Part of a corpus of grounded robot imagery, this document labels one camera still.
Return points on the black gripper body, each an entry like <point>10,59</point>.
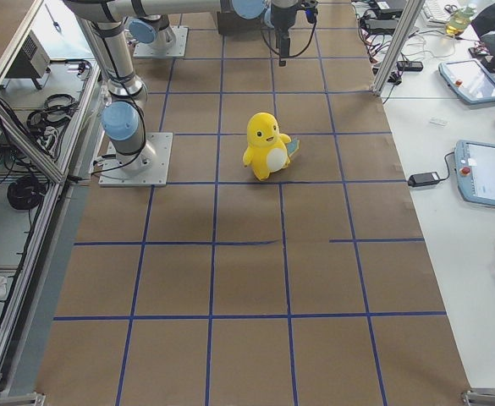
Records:
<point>280,18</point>

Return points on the yellow plush toy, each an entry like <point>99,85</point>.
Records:
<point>267,148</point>

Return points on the small black device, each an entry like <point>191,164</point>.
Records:
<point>410,66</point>

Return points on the yellow liquid bottle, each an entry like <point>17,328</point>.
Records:
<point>460,20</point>

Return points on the black power adapter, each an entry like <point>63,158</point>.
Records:
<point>423,179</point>

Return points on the upper teach pendant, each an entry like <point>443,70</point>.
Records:
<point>469,80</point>

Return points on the teach pendant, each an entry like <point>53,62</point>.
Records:
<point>475,171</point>
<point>469,80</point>

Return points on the brown paper table cover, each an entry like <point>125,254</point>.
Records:
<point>311,287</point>

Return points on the lower teach pendant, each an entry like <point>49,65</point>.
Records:
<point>475,171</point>

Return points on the grey control box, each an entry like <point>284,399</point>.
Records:
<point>31,62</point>

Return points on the aluminium frame post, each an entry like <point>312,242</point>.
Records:
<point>405,25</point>

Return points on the aluminium frame left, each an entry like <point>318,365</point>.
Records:
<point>16,19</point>

